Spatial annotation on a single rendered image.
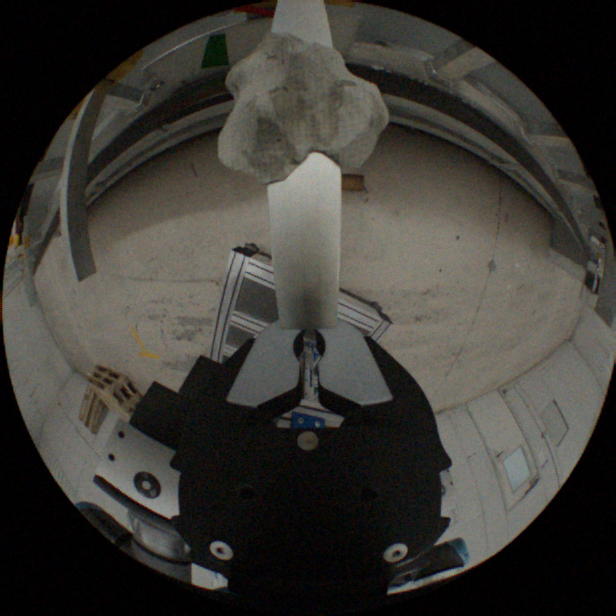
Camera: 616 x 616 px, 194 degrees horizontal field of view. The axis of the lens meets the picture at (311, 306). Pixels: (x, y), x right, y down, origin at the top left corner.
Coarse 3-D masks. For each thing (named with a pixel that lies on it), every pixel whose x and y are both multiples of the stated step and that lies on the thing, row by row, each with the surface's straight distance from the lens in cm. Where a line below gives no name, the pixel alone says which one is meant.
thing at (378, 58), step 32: (352, 64) 35; (384, 64) 37; (416, 64) 41; (160, 96) 43; (416, 96) 42; (448, 96) 42; (480, 96) 50; (128, 128) 48; (480, 128) 52; (512, 128) 56; (96, 160) 59; (544, 160) 72; (576, 224) 121
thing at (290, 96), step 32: (256, 64) 10; (288, 64) 9; (320, 64) 9; (256, 96) 7; (288, 96) 8; (320, 96) 8; (352, 96) 8; (224, 128) 9; (256, 128) 7; (288, 128) 8; (320, 128) 8; (352, 128) 7; (384, 128) 9; (224, 160) 9; (256, 160) 8; (288, 160) 8; (352, 160) 8
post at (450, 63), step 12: (456, 48) 37; (468, 48) 35; (432, 60) 41; (444, 60) 38; (456, 60) 37; (468, 60) 37; (480, 60) 36; (492, 60) 36; (444, 72) 39; (456, 72) 39; (468, 72) 39
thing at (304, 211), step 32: (288, 0) 20; (320, 0) 20; (288, 32) 14; (320, 32) 14; (320, 160) 8; (288, 192) 8; (320, 192) 8; (288, 224) 8; (320, 224) 8; (288, 256) 8; (320, 256) 8; (288, 288) 8; (320, 288) 8; (288, 320) 9; (320, 320) 9
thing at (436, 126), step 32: (192, 32) 58; (384, 32) 59; (416, 32) 59; (448, 32) 59; (512, 96) 78; (64, 128) 84; (192, 128) 106; (448, 128) 114; (128, 160) 136; (576, 160) 109; (32, 192) 124; (96, 192) 170; (576, 192) 150; (32, 224) 176
